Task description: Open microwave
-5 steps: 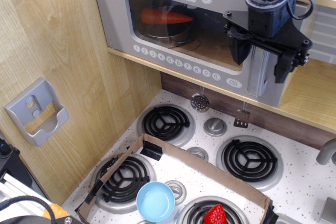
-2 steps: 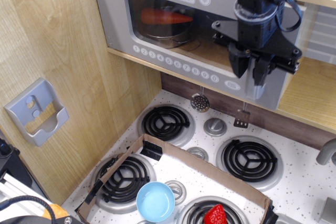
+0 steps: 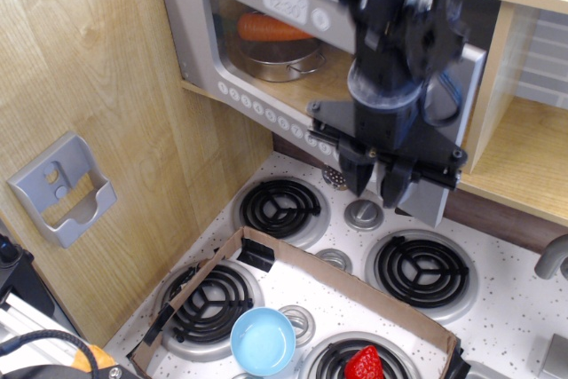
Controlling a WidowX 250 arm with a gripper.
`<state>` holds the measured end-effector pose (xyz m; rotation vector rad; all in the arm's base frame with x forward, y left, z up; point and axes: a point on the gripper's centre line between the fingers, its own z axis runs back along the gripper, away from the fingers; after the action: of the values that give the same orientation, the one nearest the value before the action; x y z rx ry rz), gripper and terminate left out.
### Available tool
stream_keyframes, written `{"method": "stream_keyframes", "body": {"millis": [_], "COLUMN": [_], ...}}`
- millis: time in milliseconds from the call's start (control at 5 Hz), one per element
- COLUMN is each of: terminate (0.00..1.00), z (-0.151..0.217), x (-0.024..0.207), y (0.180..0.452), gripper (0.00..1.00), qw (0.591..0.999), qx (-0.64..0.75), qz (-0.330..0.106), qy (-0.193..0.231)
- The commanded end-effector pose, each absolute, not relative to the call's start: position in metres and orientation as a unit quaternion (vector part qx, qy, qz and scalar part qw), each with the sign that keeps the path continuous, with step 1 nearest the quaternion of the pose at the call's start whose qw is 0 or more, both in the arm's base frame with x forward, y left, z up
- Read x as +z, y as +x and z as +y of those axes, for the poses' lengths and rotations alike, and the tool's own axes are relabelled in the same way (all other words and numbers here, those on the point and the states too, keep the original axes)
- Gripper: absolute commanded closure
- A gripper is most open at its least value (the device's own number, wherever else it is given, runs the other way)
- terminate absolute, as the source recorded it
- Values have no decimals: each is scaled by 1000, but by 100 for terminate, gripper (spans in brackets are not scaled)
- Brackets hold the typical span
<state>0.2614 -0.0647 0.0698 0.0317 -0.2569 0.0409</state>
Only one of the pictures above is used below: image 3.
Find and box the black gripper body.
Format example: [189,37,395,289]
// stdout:
[307,101,468,175]

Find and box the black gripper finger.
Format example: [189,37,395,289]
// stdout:
[339,143,375,196]
[381,161,460,209]

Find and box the grey toy microwave door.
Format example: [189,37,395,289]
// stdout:
[165,0,484,226]

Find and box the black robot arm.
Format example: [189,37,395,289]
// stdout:
[307,0,467,209]

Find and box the hanging metal strainer spoon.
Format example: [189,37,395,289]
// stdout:
[321,165,347,191]

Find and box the grey stove knob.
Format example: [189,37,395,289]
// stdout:
[343,200,384,232]

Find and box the back left black burner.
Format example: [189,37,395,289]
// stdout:
[232,177,331,249]

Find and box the black burner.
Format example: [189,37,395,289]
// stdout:
[162,260,264,362]
[364,229,479,325]
[232,177,331,249]
[297,331,421,379]

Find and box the back right black burner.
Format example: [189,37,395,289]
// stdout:
[364,229,479,325]

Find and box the wooden shelf unit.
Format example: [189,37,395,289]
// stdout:
[181,0,568,227]

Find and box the small steel pot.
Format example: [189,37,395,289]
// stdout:
[239,39,327,83]

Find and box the orange toy carrot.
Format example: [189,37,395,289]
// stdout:
[237,13,312,42]

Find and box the grey faucet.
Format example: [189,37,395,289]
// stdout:
[534,234,568,280]

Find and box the red toy strawberry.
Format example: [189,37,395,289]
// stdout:
[343,345,384,379]

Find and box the front right black burner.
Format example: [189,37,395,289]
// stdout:
[297,331,421,379]

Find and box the light blue bowl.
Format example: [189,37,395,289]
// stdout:
[230,307,296,376]

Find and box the front left black burner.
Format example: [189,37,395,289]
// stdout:
[162,260,264,362]

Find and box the brown cardboard tray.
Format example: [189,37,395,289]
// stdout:
[128,227,470,378]

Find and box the clear ring knob back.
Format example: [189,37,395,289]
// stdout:
[316,249,352,273]

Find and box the clear ring knob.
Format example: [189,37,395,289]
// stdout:
[279,304,316,347]
[316,249,352,273]

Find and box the clear ring knob front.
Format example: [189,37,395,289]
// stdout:
[279,304,316,347]

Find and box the grey wall holder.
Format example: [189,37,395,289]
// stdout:
[7,131,117,249]

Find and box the black braided cable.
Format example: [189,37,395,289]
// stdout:
[0,329,101,379]

